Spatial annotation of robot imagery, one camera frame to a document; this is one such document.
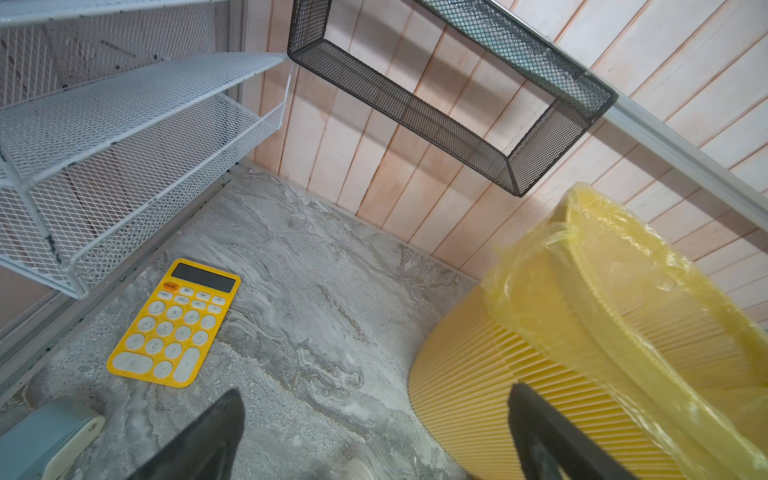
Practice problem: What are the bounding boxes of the yellow plastic bin liner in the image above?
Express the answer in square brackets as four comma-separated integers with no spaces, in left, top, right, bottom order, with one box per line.
[482,183,767,479]

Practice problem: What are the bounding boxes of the yellow calculator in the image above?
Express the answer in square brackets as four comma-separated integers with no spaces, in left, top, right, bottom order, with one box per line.
[106,258,241,388]

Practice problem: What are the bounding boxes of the light blue stapler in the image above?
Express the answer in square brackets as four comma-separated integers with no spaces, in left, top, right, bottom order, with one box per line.
[1,396,105,479]

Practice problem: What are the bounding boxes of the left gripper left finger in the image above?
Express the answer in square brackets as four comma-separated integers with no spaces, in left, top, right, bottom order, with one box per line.
[128,389,245,479]

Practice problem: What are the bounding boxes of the yellow slatted waste bin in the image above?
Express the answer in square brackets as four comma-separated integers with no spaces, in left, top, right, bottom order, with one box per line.
[407,182,768,480]

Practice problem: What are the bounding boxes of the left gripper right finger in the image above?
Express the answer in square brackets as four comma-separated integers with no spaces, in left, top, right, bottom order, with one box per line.
[507,383,634,479]

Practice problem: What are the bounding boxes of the white wire mesh shelf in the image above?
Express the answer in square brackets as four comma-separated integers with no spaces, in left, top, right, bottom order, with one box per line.
[1,1,286,299]

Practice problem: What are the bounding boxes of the black wire mesh basket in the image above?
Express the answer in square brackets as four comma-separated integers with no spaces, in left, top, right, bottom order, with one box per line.
[287,1,618,197]

